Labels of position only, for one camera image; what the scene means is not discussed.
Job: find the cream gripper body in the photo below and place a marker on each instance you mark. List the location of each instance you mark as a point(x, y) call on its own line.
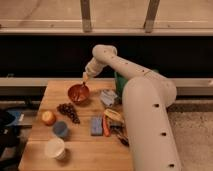
point(85, 77)

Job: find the red bowl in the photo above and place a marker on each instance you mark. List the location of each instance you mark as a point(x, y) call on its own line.
point(72, 92)

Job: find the blue sponge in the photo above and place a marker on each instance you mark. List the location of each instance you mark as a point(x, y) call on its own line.
point(96, 126)

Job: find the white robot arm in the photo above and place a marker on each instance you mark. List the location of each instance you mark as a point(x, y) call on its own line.
point(145, 99)

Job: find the crumpled white blue packet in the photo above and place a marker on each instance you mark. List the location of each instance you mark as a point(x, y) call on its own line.
point(109, 98)

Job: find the green plastic bin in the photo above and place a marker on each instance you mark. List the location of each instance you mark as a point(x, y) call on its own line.
point(121, 82)

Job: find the bunch of dark grapes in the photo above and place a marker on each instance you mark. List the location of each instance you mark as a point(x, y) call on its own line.
point(69, 110)

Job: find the yellow banana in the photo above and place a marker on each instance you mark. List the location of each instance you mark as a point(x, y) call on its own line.
point(114, 115)

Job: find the red yellow apple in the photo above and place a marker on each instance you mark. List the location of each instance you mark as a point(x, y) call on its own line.
point(48, 118)

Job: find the small blue cup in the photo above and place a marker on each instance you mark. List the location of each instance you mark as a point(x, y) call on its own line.
point(60, 129)

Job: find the orange carrot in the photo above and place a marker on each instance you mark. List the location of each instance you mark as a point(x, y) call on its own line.
point(105, 127)

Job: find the small dark toy object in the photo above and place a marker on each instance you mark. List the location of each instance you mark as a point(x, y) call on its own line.
point(116, 126)

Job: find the white paper cup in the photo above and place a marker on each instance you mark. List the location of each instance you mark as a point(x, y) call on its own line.
point(55, 148)

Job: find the dark equipment at left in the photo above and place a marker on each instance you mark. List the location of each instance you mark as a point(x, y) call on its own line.
point(9, 138)

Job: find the black handled knife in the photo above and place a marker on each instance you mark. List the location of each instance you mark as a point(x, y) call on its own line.
point(123, 140)

